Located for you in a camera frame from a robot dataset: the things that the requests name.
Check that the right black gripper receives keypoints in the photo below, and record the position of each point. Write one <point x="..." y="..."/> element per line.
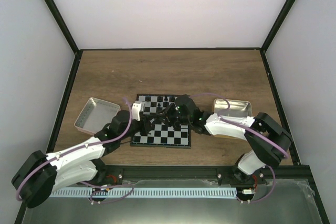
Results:
<point x="168" y="117"/>

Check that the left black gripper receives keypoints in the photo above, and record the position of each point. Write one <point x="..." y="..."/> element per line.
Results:
<point x="147" y="127"/>

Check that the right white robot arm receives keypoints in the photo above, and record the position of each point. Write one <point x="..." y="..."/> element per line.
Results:
<point x="268" y="140"/>

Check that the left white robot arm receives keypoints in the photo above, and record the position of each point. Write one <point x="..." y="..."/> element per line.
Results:
<point x="42" y="174"/>

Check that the black and white chessboard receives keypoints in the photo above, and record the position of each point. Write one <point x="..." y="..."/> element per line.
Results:
<point x="162" y="135"/>

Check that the pink plastic tray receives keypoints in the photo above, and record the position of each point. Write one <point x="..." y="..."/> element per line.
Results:
<point x="95" y="115"/>

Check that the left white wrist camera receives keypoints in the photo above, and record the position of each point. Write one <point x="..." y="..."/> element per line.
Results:
<point x="137" y="108"/>

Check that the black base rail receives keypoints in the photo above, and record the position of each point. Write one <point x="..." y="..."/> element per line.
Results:
<point x="223" y="175"/>

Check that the black aluminium frame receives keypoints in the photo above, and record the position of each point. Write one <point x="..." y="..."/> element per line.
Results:
<point x="285" y="10"/>

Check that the light blue cable duct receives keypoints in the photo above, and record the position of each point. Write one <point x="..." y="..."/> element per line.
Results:
<point x="86" y="192"/>

